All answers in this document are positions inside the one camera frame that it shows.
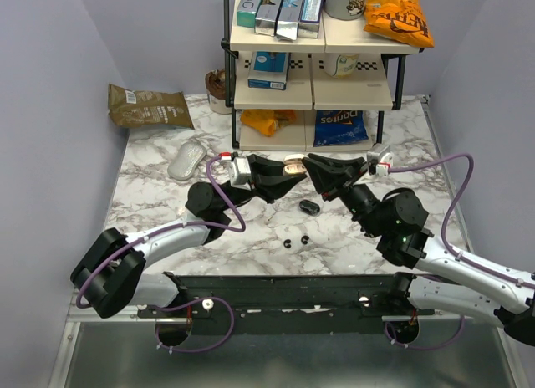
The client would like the teal toothpaste box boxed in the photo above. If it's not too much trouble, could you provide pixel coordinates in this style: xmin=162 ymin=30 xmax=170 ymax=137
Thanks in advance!
xmin=236 ymin=0 xmax=262 ymax=28

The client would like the black earbud charging case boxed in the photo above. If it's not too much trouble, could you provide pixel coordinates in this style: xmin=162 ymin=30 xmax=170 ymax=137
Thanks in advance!
xmin=298 ymin=199 xmax=321 ymax=216

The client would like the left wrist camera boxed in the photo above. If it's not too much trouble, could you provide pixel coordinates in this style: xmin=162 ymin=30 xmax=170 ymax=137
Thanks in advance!
xmin=229 ymin=156 xmax=252 ymax=188

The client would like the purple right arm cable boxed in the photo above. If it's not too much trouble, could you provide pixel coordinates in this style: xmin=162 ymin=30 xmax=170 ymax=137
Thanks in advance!
xmin=382 ymin=152 xmax=535 ymax=351

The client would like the blue box middle shelf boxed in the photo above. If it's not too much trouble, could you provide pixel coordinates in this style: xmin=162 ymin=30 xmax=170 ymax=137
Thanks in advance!
xmin=247 ymin=51 xmax=290 ymax=90

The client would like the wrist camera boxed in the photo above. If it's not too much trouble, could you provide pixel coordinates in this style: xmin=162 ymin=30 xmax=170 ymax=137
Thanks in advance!
xmin=229 ymin=156 xmax=252 ymax=188
xmin=366 ymin=143 xmax=393 ymax=176

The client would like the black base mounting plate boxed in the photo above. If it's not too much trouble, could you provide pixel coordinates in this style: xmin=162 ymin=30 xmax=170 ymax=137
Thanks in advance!
xmin=138 ymin=273 xmax=416 ymax=335

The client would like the beige earbud charging case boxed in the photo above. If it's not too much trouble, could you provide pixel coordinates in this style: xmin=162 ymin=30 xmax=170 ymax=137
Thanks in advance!
xmin=283 ymin=154 xmax=307 ymax=175

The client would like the orange chips bag top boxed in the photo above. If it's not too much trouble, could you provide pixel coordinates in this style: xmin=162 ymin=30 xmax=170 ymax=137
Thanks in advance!
xmin=364 ymin=0 xmax=435 ymax=49

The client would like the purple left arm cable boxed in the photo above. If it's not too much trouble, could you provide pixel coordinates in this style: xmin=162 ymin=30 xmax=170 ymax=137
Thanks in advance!
xmin=74 ymin=152 xmax=247 ymax=355

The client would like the silver blue toothpaste box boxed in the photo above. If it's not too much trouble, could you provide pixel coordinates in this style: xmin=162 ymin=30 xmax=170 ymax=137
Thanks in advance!
xmin=275 ymin=0 xmax=304 ymax=41

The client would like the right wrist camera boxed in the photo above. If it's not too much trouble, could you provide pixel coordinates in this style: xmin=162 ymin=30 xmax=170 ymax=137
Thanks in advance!
xmin=366 ymin=143 xmax=393 ymax=176

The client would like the brown snack bag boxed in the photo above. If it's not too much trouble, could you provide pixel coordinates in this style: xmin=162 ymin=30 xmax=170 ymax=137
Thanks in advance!
xmin=108 ymin=84 xmax=194 ymax=129

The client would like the white printed mug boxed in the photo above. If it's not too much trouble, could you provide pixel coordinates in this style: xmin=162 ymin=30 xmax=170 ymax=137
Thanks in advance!
xmin=324 ymin=0 xmax=366 ymax=21

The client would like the blue Doritos bag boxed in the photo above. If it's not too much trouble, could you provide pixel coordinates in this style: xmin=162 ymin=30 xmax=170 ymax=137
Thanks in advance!
xmin=313 ymin=110 xmax=369 ymax=147

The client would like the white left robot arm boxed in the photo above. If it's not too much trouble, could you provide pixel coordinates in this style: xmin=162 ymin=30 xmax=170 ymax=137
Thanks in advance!
xmin=70 ymin=153 xmax=306 ymax=319

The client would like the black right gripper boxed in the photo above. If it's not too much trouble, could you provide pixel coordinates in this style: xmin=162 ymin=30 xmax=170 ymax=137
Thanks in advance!
xmin=301 ymin=152 xmax=385 ymax=238

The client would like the blue white toothpaste box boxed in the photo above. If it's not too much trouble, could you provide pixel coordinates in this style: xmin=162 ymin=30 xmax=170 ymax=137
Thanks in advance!
xmin=298 ymin=0 xmax=324 ymax=38

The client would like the three-tier beige shelf rack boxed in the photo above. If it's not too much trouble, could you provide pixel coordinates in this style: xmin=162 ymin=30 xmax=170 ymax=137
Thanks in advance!
xmin=221 ymin=0 xmax=419 ymax=151

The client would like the orange snack bag bottom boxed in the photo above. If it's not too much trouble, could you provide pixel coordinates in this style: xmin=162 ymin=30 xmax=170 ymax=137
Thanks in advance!
xmin=240 ymin=110 xmax=297 ymax=137

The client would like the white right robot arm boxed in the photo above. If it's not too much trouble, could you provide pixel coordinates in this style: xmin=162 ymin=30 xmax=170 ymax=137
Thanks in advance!
xmin=303 ymin=154 xmax=534 ymax=345

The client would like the brown lidded cup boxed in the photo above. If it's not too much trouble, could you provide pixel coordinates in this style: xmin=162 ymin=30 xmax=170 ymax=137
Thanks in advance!
xmin=205 ymin=69 xmax=232 ymax=115

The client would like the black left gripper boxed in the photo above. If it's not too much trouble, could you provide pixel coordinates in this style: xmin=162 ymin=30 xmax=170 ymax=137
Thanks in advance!
xmin=218 ymin=154 xmax=307 ymax=214

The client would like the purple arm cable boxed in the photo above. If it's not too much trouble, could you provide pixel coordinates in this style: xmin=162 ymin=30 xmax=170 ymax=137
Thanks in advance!
xmin=74 ymin=152 xmax=247 ymax=355
xmin=382 ymin=152 xmax=535 ymax=351

